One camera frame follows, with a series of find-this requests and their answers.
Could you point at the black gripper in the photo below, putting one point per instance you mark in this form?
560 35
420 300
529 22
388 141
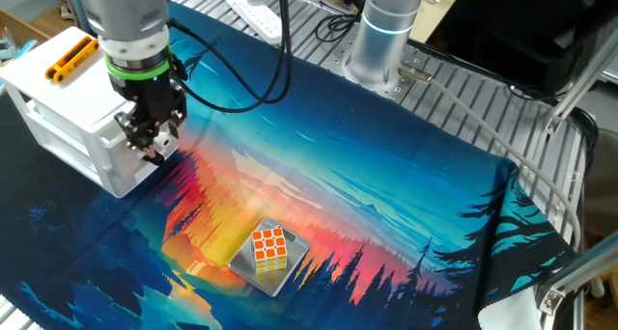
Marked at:
154 98

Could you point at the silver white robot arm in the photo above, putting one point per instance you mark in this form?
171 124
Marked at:
125 11

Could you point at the white plastic drawer cabinet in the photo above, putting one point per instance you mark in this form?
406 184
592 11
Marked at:
72 101

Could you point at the yellow folding hex key set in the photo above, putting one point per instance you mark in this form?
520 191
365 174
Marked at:
72 59

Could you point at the white power strip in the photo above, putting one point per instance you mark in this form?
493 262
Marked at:
256 16

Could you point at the rubik's cube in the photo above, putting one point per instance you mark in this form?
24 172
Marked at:
268 245

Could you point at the brown cardboard box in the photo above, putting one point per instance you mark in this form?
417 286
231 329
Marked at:
14 27

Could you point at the colourful landscape print cloth mat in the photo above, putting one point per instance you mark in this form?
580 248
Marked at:
338 151

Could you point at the silver digital kitchen scale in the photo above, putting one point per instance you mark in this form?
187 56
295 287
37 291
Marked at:
275 284

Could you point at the aluminium frame profile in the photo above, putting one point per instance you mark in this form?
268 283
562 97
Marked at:
581 81
579 271

